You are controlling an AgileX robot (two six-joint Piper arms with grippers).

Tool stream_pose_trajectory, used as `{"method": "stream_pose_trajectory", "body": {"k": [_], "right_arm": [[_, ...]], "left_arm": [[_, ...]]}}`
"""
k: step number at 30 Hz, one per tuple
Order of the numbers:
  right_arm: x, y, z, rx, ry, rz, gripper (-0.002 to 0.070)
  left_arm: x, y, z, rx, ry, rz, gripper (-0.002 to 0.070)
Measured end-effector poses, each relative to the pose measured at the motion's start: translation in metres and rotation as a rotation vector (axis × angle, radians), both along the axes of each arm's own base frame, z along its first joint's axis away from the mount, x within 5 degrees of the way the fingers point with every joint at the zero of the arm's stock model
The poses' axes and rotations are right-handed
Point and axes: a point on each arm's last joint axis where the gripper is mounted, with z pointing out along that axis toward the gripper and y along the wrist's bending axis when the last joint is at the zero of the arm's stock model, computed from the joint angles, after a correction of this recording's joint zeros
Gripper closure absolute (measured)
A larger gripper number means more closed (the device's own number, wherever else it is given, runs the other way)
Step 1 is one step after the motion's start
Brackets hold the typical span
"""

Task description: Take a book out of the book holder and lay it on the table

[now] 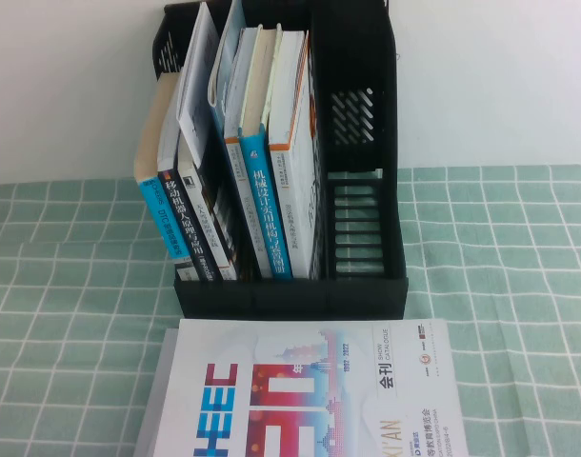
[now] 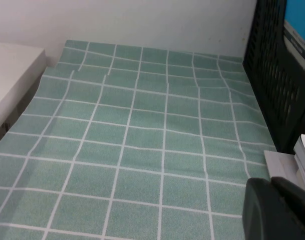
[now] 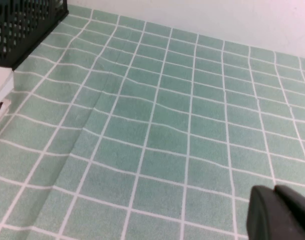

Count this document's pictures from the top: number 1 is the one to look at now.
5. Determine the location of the black spine mobile robot book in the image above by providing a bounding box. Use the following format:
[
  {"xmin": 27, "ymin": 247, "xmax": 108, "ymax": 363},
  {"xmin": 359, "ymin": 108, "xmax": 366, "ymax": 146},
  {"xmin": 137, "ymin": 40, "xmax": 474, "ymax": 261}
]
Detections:
[{"xmin": 155, "ymin": 85, "xmax": 225, "ymax": 283}]

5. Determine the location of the thick white orange band book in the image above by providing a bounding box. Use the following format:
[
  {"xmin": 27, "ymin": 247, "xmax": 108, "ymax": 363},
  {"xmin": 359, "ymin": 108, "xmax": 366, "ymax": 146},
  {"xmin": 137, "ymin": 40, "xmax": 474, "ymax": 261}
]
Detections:
[{"xmin": 266, "ymin": 29, "xmax": 329, "ymax": 281}]

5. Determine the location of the blue spine mechanical design book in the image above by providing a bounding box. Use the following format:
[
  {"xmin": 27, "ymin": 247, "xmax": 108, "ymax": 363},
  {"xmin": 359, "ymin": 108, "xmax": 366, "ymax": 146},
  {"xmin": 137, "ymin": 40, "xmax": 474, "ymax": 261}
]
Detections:
[{"xmin": 239, "ymin": 26, "xmax": 295, "ymax": 281}]

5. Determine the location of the HEEC show catalogue book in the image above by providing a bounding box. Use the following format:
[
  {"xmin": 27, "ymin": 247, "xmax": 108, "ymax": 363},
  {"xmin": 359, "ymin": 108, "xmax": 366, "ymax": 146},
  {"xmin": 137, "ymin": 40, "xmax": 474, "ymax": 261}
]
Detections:
[{"xmin": 132, "ymin": 317, "xmax": 466, "ymax": 457}]

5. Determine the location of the cyan spine DTC book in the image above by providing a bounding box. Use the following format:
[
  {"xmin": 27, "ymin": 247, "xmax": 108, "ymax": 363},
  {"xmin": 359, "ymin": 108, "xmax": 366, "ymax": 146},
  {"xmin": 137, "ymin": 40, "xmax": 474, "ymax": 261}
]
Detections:
[{"xmin": 132, "ymin": 70, "xmax": 182, "ymax": 268}]

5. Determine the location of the green checkered tablecloth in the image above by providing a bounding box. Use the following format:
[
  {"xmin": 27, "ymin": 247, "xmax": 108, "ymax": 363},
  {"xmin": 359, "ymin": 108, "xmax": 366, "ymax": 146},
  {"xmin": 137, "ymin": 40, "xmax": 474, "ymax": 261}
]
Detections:
[{"xmin": 0, "ymin": 164, "xmax": 581, "ymax": 457}]

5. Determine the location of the black plastic book holder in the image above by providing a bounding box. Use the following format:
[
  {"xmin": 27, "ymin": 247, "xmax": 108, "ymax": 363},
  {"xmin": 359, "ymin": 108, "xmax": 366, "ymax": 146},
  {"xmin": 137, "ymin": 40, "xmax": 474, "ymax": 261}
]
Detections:
[{"xmin": 150, "ymin": 0, "xmax": 410, "ymax": 321}]

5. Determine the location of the thin light blue booklet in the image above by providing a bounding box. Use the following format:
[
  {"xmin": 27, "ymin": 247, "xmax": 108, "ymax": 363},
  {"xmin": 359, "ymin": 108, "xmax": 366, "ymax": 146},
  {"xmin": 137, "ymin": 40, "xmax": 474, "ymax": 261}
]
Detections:
[{"xmin": 207, "ymin": 0, "xmax": 247, "ymax": 139}]

